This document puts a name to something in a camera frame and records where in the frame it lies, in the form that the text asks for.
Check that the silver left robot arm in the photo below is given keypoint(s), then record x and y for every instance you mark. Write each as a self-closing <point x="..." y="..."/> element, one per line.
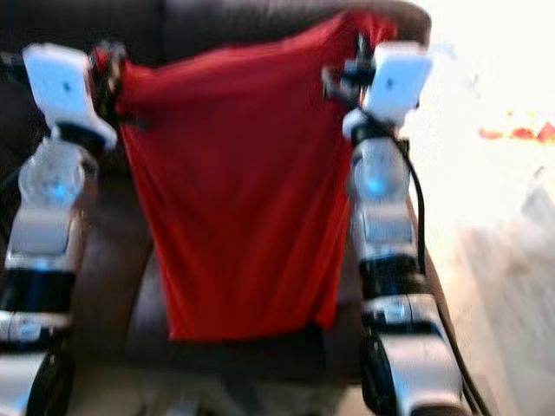
<point x="43" y="251"/>

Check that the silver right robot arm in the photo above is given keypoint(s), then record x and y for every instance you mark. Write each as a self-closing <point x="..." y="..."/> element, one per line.
<point x="390" y="234"/>

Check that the brown fabric sofa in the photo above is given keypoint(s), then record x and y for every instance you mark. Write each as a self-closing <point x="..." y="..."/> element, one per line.
<point x="52" y="22"/>

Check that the red bowl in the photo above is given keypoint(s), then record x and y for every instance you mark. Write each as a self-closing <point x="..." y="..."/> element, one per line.
<point x="494" y="134"/>

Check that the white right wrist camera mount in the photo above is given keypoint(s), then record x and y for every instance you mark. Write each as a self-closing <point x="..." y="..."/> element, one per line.
<point x="399" y="78"/>

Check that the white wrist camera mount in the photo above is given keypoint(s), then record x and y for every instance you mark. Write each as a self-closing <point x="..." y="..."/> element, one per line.
<point x="399" y="78"/>
<point x="61" y="87"/>

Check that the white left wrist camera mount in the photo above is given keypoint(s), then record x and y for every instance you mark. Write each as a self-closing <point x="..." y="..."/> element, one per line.
<point x="61" y="87"/>

